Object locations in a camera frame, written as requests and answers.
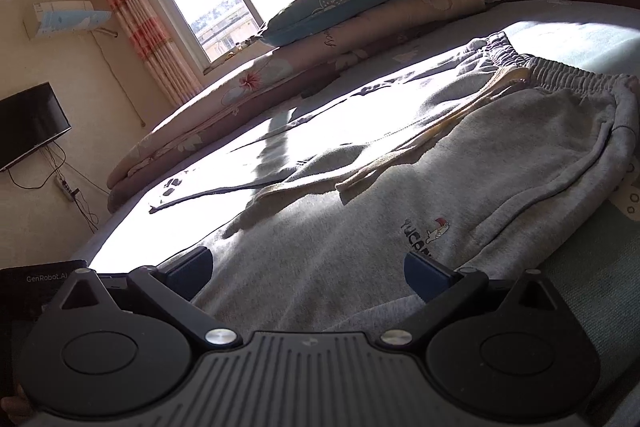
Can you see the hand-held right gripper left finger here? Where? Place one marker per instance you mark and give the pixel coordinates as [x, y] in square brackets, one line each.
[192, 269]

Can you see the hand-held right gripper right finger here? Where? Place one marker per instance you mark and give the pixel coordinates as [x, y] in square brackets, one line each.
[425, 274]

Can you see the grey sweatpants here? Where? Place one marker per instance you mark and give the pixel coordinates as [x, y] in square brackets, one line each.
[400, 167]

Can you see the person's left hand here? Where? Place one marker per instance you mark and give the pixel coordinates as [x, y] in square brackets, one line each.
[12, 408]

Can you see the white power strip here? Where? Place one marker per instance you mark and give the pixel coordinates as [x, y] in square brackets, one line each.
[66, 188]

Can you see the folded floral quilt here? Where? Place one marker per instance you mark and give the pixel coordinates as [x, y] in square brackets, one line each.
[215, 117]

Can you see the pink striped curtain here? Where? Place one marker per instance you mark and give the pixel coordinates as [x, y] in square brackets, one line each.
[150, 37]

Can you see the taupe floral pillow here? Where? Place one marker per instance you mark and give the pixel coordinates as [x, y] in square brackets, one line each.
[400, 27]

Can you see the white air conditioner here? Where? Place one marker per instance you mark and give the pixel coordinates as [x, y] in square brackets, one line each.
[65, 19]

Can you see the blue printed bed sheet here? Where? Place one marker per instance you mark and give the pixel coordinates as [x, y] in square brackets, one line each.
[575, 37]

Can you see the black wall television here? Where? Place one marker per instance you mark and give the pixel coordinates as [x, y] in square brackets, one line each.
[30, 124]

